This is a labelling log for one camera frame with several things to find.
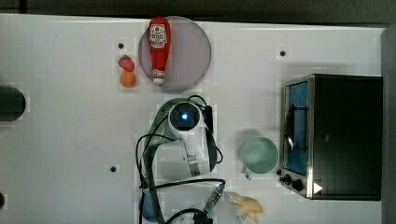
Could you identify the red ketchup bottle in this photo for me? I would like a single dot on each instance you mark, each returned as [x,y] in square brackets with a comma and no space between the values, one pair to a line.
[159,38]

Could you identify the yellow plush toy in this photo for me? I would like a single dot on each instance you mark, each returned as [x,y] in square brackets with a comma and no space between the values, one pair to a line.
[248,207]

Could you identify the orange toy fruit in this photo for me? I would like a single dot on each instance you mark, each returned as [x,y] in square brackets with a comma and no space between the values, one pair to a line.
[128,79]

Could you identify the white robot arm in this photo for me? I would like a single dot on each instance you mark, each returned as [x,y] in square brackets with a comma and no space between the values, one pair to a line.
[180,153]

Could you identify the grey round plate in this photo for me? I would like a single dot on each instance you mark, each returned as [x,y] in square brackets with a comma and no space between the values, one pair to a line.
[189,55]

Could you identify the blue plastic bowl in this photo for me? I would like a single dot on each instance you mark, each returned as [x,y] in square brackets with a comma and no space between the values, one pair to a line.
[146,209]

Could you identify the black cylinder post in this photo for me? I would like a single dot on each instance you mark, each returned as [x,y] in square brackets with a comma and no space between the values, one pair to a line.
[12,103]

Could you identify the green plastic mug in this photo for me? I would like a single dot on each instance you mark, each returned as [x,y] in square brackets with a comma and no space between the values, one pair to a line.
[259,155]

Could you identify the red toy strawberry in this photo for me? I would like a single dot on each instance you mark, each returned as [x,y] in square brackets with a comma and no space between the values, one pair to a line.
[126,63]

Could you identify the black toaster oven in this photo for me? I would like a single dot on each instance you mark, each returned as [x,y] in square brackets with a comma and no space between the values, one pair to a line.
[331,137]

